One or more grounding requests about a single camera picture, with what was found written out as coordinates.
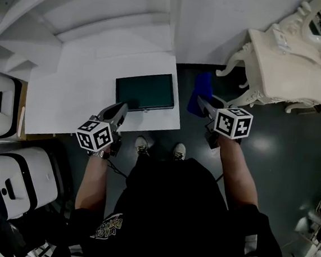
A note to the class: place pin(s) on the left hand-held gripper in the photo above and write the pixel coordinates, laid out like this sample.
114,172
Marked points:
94,139

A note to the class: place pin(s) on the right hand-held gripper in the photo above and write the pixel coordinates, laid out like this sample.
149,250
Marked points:
233,123

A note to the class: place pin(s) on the blue cloth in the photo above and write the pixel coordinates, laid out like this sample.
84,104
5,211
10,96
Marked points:
201,89

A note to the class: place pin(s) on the dark green box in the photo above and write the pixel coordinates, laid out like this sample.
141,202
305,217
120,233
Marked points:
144,91

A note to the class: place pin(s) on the person's left forearm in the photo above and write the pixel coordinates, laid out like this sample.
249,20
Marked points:
93,180

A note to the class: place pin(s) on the person's right forearm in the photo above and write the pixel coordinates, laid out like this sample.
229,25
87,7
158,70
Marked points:
236,174

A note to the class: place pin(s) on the person's left shoe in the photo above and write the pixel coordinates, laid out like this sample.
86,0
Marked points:
142,146

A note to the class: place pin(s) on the person's shoe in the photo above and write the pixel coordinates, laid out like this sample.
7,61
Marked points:
179,152
142,146

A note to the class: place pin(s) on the silver wristwatch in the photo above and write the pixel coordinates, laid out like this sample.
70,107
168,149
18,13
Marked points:
101,154

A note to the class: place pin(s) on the person's right shoe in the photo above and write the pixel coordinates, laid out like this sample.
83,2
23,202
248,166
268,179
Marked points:
179,152

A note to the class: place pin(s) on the white ornate dressing table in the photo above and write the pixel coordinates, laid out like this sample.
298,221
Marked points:
290,72

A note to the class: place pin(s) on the small packet on dressing table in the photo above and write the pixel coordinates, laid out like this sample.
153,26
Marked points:
282,40

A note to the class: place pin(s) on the white staircase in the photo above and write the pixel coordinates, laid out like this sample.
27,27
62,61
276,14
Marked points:
84,13

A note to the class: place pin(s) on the person's black t-shirt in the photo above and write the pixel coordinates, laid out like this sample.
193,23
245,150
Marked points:
169,216

